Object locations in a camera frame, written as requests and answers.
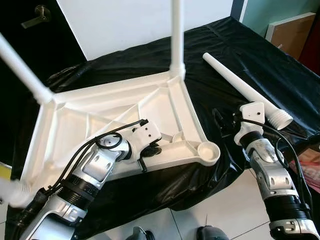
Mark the white plastic table leg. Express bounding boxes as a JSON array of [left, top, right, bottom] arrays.
[[0, 177, 35, 210], [202, 52, 295, 131], [170, 0, 187, 79], [0, 32, 55, 105]]

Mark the white plastic table top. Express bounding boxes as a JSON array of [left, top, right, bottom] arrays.
[[20, 69, 221, 201]]

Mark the brown wooden table beam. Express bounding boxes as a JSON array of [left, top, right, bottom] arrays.
[[285, 134, 320, 166]]

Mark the black plastic table cover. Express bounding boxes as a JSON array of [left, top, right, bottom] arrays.
[[5, 15, 320, 240]]

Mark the pink plastic bag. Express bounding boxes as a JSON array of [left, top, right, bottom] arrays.
[[297, 150, 320, 195]]

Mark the brown wooden box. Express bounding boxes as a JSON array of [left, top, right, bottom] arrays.
[[265, 12, 317, 61]]

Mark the yellow plastic container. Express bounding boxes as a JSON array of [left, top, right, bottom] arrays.
[[0, 164, 12, 182]]

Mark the dark door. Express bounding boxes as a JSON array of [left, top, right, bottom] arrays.
[[0, 0, 87, 166]]

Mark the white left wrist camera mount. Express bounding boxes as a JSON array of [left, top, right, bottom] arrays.
[[131, 121, 164, 151]]

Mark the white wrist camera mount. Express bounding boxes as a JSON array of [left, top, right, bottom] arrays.
[[131, 121, 164, 151], [234, 102, 265, 146]]

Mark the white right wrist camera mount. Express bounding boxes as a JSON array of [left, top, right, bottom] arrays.
[[234, 102, 265, 146]]

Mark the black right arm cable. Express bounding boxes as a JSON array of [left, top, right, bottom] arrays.
[[239, 117, 315, 206]]

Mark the grey door frame post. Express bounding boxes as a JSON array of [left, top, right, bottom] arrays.
[[231, 0, 249, 24]]

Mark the metal door handle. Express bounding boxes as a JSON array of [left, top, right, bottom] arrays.
[[21, 5, 52, 29]]

